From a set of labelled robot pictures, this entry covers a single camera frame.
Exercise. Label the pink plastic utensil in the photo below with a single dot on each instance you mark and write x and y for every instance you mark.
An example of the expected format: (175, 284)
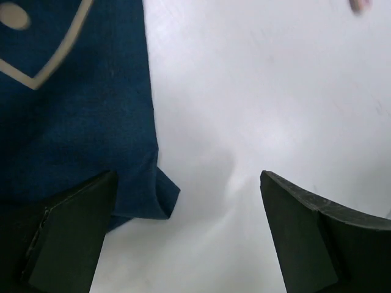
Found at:
(359, 6)

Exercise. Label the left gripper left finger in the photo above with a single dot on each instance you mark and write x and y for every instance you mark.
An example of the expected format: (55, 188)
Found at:
(53, 245)

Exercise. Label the navy blue cloth placemat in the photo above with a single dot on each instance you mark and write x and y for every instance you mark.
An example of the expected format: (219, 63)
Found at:
(76, 100)

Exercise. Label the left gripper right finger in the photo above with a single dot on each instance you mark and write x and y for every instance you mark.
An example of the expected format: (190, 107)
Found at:
(323, 246)

